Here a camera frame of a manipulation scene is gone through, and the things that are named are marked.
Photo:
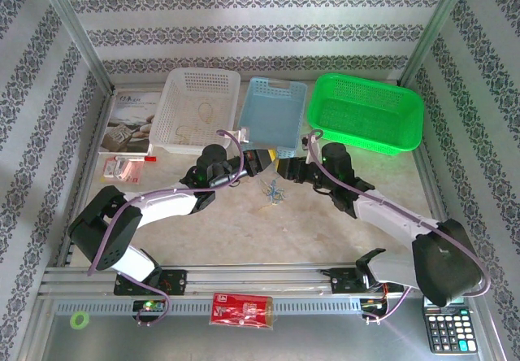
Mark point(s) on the left controller board with LEDs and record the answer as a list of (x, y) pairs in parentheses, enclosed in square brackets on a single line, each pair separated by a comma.
[(148, 306)]

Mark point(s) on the pink packaged stationery item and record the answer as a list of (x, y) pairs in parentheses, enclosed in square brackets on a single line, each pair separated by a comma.
[(122, 170)]

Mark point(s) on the green tape roll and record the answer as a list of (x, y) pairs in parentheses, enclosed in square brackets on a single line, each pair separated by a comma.
[(73, 320)]

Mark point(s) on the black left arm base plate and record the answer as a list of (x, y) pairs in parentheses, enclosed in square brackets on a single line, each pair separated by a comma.
[(174, 281)]

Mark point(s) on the white marker with red cap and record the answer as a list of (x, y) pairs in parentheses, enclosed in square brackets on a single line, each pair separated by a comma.
[(151, 159)]

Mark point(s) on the red foil packet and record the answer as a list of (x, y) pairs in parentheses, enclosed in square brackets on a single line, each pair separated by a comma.
[(241, 310)]

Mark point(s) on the printed booklet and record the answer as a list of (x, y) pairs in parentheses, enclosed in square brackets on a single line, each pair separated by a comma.
[(128, 121)]

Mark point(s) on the aluminium mounting rail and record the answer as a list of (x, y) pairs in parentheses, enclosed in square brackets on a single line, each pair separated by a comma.
[(260, 275)]

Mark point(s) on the black desk calculator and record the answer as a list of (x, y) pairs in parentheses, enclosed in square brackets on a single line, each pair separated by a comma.
[(449, 332)]

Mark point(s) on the white perforated plastic basket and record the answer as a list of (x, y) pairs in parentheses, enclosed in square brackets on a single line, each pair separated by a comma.
[(195, 92)]

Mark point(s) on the aluminium frame post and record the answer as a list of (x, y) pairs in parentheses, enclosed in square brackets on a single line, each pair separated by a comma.
[(434, 31), (77, 31)]

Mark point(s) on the pile of rubber bands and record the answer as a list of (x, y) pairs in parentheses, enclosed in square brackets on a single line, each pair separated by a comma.
[(273, 193)]

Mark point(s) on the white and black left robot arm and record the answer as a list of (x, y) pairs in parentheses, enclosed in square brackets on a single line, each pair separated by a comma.
[(162, 206)]

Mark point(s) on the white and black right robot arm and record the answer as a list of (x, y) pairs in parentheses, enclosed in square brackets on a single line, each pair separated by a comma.
[(386, 214)]

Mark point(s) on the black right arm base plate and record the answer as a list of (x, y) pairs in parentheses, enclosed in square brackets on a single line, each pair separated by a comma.
[(343, 281)]

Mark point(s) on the green perforated plastic basket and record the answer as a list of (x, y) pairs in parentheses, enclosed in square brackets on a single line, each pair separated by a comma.
[(365, 113)]

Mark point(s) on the light blue plastic basket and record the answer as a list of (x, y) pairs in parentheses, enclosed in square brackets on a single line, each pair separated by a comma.
[(270, 117)]

